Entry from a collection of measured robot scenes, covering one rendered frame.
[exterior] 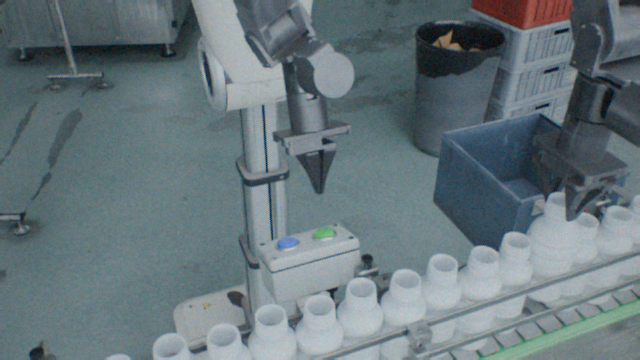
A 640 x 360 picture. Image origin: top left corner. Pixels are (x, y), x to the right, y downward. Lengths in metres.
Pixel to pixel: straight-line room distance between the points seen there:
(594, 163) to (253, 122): 0.73
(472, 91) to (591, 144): 2.22
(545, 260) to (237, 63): 0.65
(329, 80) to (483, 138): 0.90
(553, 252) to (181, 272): 1.85
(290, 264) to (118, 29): 3.70
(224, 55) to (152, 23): 3.23
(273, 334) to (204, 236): 1.95
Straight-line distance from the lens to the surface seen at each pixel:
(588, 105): 0.73
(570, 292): 0.95
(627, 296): 1.06
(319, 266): 0.84
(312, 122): 0.79
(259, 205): 1.35
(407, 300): 0.74
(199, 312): 1.94
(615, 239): 0.94
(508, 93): 3.23
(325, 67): 0.72
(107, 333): 2.32
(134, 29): 4.37
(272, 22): 0.77
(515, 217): 1.31
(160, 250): 2.59
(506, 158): 1.67
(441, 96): 2.95
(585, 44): 0.70
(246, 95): 1.16
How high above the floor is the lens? 1.68
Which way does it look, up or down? 35 degrees down
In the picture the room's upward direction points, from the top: straight up
